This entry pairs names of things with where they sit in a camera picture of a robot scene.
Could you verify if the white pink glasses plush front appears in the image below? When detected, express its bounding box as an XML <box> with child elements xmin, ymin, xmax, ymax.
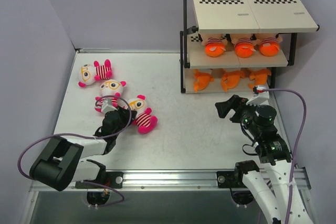
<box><xmin>127</xmin><ymin>94</ymin><xmax>158</xmax><ymax>134</ymax></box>

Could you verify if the white pink glasses plush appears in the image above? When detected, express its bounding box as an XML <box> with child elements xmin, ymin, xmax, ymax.
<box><xmin>94</xmin><ymin>79</ymin><xmax>127</xmax><ymax>112</ymax></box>
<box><xmin>127</xmin><ymin>94</ymin><xmax>158</xmax><ymax>134</ymax></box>

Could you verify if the orange shark plush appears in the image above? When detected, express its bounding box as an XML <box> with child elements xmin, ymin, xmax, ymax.
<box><xmin>248</xmin><ymin>68</ymin><xmax>271</xmax><ymax>90</ymax></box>
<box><xmin>193</xmin><ymin>69</ymin><xmax>214</xmax><ymax>93</ymax></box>
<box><xmin>221</xmin><ymin>70</ymin><xmax>245</xmax><ymax>92</ymax></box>

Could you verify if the orange shark plush back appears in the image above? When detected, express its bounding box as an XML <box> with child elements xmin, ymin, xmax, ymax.
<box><xmin>193</xmin><ymin>69</ymin><xmax>214</xmax><ymax>93</ymax></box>

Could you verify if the peach boy plush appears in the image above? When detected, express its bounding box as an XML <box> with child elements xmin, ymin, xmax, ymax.
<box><xmin>230</xmin><ymin>33</ymin><xmax>256</xmax><ymax>58</ymax></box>
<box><xmin>255</xmin><ymin>33</ymin><xmax>282</xmax><ymax>57</ymax></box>
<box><xmin>200</xmin><ymin>34</ymin><xmax>228</xmax><ymax>58</ymax></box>

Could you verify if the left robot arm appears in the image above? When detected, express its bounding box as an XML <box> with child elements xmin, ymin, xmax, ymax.
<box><xmin>29</xmin><ymin>106</ymin><xmax>137</xmax><ymax>191</ymax></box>

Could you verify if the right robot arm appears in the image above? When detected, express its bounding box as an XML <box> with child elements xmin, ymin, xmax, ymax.
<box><xmin>215</xmin><ymin>94</ymin><xmax>313</xmax><ymax>223</ymax></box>

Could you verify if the cream black three-tier shelf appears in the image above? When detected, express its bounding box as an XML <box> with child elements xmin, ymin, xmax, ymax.
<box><xmin>180</xmin><ymin>0</ymin><xmax>320</xmax><ymax>94</ymax></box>

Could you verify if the white pink striped plush back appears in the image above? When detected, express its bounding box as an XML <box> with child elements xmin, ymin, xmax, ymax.
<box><xmin>77</xmin><ymin>59</ymin><xmax>113</xmax><ymax>88</ymax></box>

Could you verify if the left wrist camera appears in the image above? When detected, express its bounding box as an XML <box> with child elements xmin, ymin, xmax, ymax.
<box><xmin>97</xmin><ymin>98</ymin><xmax>118</xmax><ymax>114</ymax></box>

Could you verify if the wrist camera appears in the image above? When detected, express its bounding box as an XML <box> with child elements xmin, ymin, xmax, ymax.
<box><xmin>97</xmin><ymin>98</ymin><xmax>118</xmax><ymax>114</ymax></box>
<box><xmin>246</xmin><ymin>85</ymin><xmax>269</xmax><ymax>106</ymax></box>

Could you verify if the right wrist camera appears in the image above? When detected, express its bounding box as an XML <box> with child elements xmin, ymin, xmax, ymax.
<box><xmin>246</xmin><ymin>85</ymin><xmax>269</xmax><ymax>106</ymax></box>

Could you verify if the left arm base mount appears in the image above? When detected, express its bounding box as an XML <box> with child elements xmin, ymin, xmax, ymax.
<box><xmin>75</xmin><ymin>172</ymin><xmax>124</xmax><ymax>189</ymax></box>

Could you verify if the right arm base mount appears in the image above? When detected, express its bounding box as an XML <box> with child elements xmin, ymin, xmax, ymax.
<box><xmin>216</xmin><ymin>171</ymin><xmax>237</xmax><ymax>188</ymax></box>

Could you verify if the aluminium front rail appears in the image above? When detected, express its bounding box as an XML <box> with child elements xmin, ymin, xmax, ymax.
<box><xmin>31</xmin><ymin>170</ymin><xmax>312</xmax><ymax>192</ymax></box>

